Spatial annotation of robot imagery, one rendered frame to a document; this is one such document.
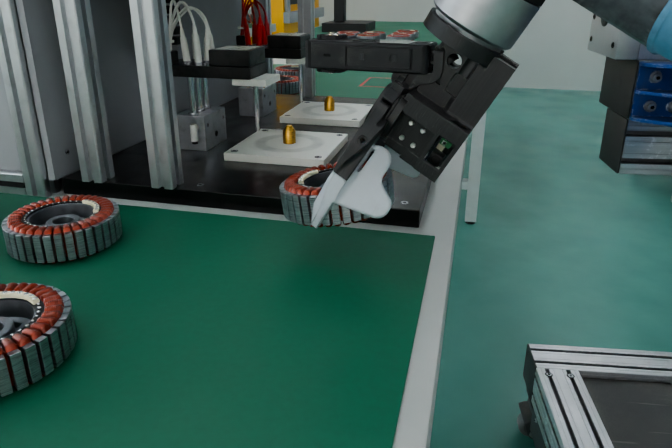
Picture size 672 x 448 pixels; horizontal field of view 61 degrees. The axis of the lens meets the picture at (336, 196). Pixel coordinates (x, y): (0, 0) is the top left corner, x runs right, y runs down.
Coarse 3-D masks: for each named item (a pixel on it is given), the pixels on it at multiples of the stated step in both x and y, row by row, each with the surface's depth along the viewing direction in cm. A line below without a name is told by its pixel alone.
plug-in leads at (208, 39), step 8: (176, 8) 81; (184, 8) 82; (192, 8) 82; (176, 16) 83; (192, 16) 80; (200, 16) 83; (168, 24) 83; (176, 24) 83; (192, 24) 86; (208, 24) 85; (192, 32) 86; (208, 32) 84; (184, 40) 83; (192, 40) 86; (208, 40) 84; (184, 48) 83; (192, 48) 86; (200, 48) 82; (208, 48) 84; (176, 56) 85; (184, 56) 84; (200, 56) 82; (208, 56) 84; (200, 64) 83
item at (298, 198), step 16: (304, 176) 57; (320, 176) 59; (384, 176) 54; (288, 192) 54; (304, 192) 52; (288, 208) 54; (304, 208) 52; (336, 208) 51; (304, 224) 54; (320, 224) 52; (336, 224) 52
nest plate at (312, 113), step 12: (300, 108) 110; (312, 108) 110; (336, 108) 110; (348, 108) 110; (360, 108) 110; (288, 120) 103; (300, 120) 103; (312, 120) 102; (324, 120) 102; (336, 120) 101; (348, 120) 101; (360, 120) 101
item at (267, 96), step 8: (240, 88) 107; (248, 88) 107; (264, 88) 108; (272, 88) 112; (240, 96) 108; (248, 96) 108; (264, 96) 108; (272, 96) 112; (240, 104) 109; (248, 104) 108; (264, 104) 108; (272, 104) 112; (240, 112) 109; (248, 112) 109; (264, 112) 109
